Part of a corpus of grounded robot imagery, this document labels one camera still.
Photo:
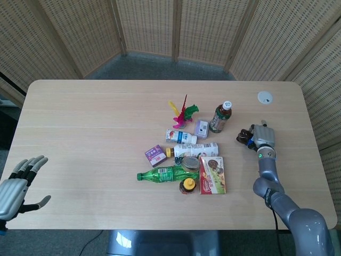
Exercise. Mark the small yellow-lidded jar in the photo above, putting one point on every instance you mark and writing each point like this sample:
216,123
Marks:
187,185

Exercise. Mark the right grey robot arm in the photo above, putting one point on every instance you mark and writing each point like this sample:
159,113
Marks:
282,202

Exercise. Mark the green tea bottle white cap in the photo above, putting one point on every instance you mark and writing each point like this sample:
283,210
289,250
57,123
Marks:
219,120

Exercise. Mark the dark equipment beside table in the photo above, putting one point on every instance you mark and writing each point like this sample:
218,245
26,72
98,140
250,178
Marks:
6,125

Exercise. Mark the green plastic soda bottle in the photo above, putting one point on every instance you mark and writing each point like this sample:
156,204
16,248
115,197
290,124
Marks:
165,174

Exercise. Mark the small lavender box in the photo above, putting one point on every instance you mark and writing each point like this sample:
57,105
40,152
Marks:
201,128

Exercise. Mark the colourful feather shuttlecock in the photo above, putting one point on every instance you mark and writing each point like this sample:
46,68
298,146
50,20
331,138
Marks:
181,117

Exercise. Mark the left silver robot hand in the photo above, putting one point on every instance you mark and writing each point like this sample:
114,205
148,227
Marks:
13,186

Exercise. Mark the dark cola bottle blue cap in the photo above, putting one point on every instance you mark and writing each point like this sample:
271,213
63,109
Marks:
243,137

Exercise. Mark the large white bottle yellow cap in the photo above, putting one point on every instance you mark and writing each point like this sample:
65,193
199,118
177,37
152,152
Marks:
194,150

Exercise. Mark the red and green biscuit box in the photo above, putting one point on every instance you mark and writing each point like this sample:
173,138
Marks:
213,176

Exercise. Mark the woven bamboo folding screen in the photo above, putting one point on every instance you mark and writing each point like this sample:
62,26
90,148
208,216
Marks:
80,32

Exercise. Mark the glass jar metal lid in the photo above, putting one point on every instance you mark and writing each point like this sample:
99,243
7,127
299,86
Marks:
190,163

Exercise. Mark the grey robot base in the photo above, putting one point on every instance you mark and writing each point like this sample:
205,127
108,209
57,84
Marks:
162,244

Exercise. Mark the purple and white carton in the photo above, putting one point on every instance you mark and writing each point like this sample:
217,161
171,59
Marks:
155,155

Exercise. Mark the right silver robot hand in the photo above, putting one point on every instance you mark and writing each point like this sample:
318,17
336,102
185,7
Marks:
263,136

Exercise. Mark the white milk bottle blue label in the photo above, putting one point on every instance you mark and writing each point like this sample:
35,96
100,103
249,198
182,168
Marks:
179,136

